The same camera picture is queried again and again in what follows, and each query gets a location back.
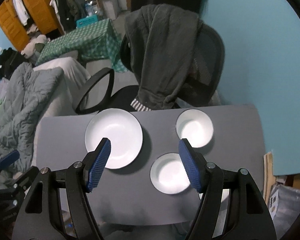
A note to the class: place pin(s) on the orange wooden wardrobe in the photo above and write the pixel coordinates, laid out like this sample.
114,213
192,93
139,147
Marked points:
16,15

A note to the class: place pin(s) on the black office chair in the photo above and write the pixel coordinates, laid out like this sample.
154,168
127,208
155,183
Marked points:
195,84

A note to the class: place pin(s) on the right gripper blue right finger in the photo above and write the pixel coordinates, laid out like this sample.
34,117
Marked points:
194,164

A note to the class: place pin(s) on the green checkered tablecloth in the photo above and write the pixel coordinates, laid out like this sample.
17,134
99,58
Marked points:
97,41

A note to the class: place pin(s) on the white pillow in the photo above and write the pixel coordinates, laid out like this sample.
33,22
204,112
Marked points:
74,77

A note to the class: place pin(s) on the hanging dark clothes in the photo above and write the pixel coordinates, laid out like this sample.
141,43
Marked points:
68,12

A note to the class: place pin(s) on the white plate stack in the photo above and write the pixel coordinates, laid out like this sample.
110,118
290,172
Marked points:
124,132

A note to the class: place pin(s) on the grey plastic bag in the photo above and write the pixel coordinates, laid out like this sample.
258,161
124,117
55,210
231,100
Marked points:
284,208

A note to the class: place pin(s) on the grey quilted blanket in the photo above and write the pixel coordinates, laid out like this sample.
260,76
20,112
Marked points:
28,93

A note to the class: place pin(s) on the teal plastic crate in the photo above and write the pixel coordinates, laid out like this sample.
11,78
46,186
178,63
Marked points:
86,21

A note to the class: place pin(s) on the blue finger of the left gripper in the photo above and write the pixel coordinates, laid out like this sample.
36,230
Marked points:
9,159

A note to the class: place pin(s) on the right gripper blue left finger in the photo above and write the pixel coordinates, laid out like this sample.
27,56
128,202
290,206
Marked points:
94,164

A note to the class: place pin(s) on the dark grey hoodie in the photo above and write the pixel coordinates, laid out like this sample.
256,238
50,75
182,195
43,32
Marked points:
159,36

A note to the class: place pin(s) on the white bowl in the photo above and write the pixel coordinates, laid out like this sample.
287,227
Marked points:
195,126
168,175

